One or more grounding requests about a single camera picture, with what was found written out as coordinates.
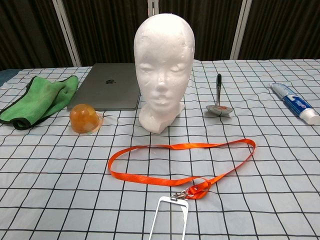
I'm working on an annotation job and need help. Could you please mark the metal ladle black handle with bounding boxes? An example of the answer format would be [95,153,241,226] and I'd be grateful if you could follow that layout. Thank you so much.
[205,73,233,117]

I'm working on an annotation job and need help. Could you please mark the orange lanyard strap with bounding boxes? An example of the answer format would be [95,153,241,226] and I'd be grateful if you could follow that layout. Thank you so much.
[107,138,257,200]

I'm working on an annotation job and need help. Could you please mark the white foam mannequin head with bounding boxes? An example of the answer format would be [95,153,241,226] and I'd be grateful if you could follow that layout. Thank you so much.
[133,12,196,134]

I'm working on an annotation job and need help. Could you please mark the clear white-framed badge holder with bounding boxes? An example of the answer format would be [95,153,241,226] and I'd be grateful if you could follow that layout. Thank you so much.
[148,195,190,240]

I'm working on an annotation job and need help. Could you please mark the white black checked tablecloth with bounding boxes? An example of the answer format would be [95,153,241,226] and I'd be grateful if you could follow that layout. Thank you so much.
[0,58,320,240]

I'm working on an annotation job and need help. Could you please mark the green microfibre cloth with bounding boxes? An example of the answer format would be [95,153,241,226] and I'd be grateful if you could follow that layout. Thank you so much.
[0,75,79,131]

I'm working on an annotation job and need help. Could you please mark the blue white toothpaste tube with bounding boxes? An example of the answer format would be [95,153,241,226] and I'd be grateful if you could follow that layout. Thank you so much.
[269,82,318,126]

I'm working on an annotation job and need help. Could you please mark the dark folding screen white frames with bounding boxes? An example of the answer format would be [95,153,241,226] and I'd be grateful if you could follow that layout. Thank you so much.
[0,0,320,72]

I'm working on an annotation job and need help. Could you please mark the orange fruit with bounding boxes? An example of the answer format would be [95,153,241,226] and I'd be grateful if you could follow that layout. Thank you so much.
[69,103,105,135]

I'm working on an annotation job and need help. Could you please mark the grey laptop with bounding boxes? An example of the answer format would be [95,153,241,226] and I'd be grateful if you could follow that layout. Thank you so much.
[66,62,141,111]

